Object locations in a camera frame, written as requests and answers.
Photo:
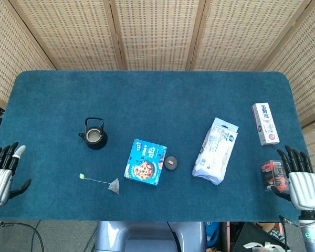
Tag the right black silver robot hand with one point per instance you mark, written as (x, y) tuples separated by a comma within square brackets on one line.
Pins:
[(304, 186)]

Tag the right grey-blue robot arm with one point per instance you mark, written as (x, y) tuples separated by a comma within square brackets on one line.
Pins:
[(313, 233)]

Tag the black cast iron teapot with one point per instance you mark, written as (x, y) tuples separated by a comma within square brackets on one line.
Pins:
[(97, 143)]

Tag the black teapot lid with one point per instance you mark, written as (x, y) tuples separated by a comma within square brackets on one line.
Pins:
[(170, 163)]

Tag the red black clear box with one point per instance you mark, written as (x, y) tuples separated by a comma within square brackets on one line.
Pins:
[(274, 173)]

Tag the white pink toothpaste box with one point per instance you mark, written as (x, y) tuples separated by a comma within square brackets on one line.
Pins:
[(265, 124)]

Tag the black box on floor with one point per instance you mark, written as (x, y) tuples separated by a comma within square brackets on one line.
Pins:
[(249, 235)]

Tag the white blue plastic package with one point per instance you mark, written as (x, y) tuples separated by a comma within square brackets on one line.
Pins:
[(215, 152)]

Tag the blue chocolate cookie box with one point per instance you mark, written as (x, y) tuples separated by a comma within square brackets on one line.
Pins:
[(145, 162)]

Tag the grey-blue robot torso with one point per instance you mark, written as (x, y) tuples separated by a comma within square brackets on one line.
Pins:
[(147, 236)]

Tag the blue carpet table mat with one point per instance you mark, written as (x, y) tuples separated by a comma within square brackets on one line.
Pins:
[(152, 99)]

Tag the woven bamboo folding screen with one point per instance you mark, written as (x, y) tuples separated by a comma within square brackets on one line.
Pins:
[(157, 34)]

